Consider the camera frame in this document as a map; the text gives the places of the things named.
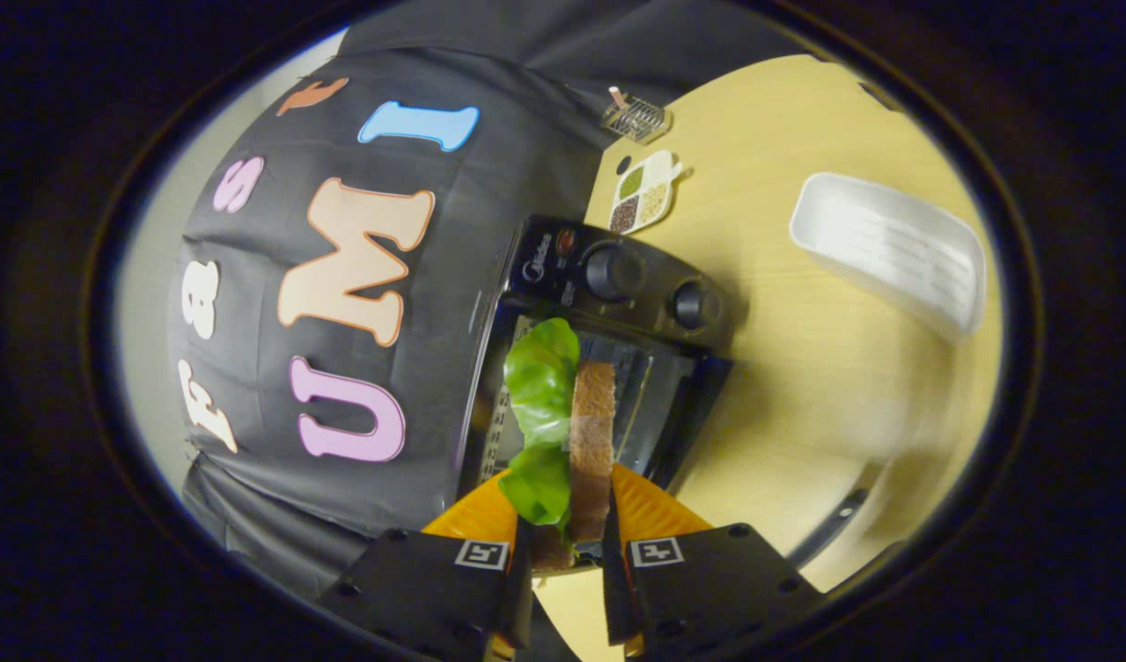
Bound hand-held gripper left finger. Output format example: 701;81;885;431
319;469;536;661

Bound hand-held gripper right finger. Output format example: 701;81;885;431
601;462;825;661

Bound lettuce sandwich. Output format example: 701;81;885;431
500;317;619;571

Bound black toaster oven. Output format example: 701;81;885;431
457;216;881;576

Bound black backdrop cloth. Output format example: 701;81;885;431
167;18;802;599

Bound white rectangular tray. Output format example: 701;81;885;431
790;172;988;346

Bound white divided seasoning dish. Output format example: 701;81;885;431
608;150;685;235

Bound wire mesh basket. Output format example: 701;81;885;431
602;87;671;143

